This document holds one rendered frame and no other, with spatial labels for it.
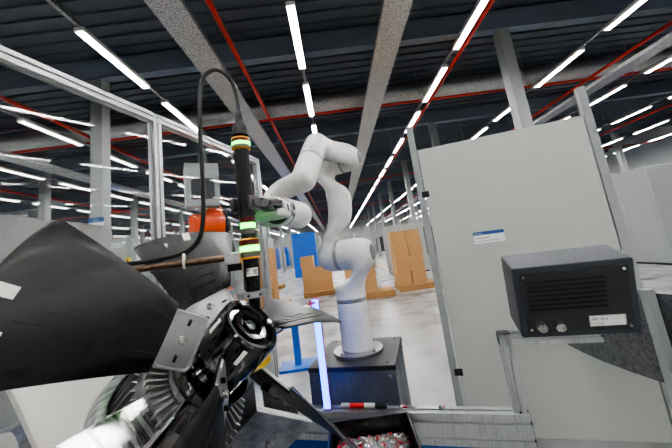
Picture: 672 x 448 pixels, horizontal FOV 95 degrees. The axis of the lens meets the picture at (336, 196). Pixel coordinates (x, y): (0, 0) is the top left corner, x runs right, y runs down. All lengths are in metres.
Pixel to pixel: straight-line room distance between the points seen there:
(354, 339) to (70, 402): 0.81
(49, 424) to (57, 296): 0.26
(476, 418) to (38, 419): 0.93
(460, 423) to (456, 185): 1.69
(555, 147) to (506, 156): 0.31
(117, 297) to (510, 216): 2.28
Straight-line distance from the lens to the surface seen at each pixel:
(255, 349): 0.59
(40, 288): 0.57
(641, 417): 2.86
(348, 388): 1.21
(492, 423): 1.08
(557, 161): 2.59
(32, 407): 0.77
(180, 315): 0.62
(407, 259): 8.74
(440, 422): 1.08
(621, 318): 1.05
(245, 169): 0.74
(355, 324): 1.23
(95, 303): 0.58
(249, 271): 0.71
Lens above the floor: 1.34
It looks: 10 degrees up
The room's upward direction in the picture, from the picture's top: 8 degrees counter-clockwise
